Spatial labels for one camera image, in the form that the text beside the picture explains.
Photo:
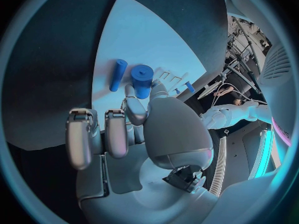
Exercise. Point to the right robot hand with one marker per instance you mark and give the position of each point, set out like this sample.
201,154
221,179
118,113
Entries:
177,130

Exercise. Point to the blue peg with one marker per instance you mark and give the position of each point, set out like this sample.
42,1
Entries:
177,91
190,87

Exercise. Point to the thick blue cylinder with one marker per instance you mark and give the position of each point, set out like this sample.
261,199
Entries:
141,78

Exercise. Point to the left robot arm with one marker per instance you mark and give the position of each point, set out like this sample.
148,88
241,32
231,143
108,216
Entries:
233,113

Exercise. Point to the white task board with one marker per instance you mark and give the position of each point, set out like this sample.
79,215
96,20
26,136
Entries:
144,41

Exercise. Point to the thin blue cylinder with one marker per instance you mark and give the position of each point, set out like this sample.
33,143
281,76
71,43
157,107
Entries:
118,75

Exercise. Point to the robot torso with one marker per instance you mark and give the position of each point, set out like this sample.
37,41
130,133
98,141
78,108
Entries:
275,89

